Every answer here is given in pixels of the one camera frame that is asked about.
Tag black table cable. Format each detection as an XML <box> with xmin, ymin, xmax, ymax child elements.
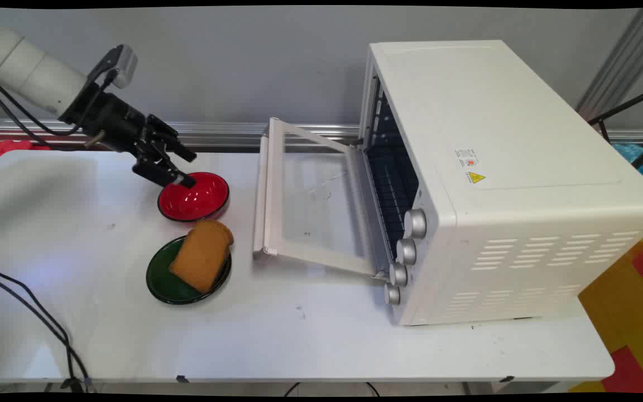
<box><xmin>0</xmin><ymin>265</ymin><xmax>94</xmax><ymax>391</ymax></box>

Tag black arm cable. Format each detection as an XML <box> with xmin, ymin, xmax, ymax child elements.
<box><xmin>0</xmin><ymin>70</ymin><xmax>118</xmax><ymax>152</ymax></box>

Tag aluminium frame rail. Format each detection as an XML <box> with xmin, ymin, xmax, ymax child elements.
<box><xmin>0</xmin><ymin>118</ymin><xmax>643</xmax><ymax>149</ymax></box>

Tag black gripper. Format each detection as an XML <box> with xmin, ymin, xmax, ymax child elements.
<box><xmin>60</xmin><ymin>83</ymin><xmax>198</xmax><ymax>189</ymax></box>

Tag black metal stand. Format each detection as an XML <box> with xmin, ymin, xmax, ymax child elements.
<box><xmin>588</xmin><ymin>84</ymin><xmax>643</xmax><ymax>169</ymax></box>

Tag brown toast slice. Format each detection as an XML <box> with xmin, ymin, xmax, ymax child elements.
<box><xmin>169</xmin><ymin>219</ymin><xmax>234</xmax><ymax>295</ymax></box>

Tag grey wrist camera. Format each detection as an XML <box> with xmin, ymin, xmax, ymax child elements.
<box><xmin>88</xmin><ymin>44</ymin><xmax>138</xmax><ymax>89</ymax></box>

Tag aluminium frame post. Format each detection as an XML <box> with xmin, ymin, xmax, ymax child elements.
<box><xmin>575</xmin><ymin>8</ymin><xmax>643</xmax><ymax>121</ymax></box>

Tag blue patterned cloth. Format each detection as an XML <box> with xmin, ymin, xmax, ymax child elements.
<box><xmin>612</xmin><ymin>142</ymin><xmax>643</xmax><ymax>193</ymax></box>

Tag red bowl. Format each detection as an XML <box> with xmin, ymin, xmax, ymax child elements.
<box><xmin>157</xmin><ymin>172</ymin><xmax>230</xmax><ymax>223</ymax></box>

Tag glass oven door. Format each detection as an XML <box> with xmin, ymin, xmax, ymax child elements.
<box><xmin>252</xmin><ymin>117</ymin><xmax>387</xmax><ymax>278</ymax></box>

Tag green plate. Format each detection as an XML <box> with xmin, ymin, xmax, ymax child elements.
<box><xmin>146</xmin><ymin>236</ymin><xmax>232</xmax><ymax>305</ymax></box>

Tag white toaster oven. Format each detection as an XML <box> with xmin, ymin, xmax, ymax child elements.
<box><xmin>358</xmin><ymin>40</ymin><xmax>643</xmax><ymax>326</ymax></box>

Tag red cloth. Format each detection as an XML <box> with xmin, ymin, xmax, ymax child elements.
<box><xmin>0</xmin><ymin>140</ymin><xmax>49</xmax><ymax>175</ymax></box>

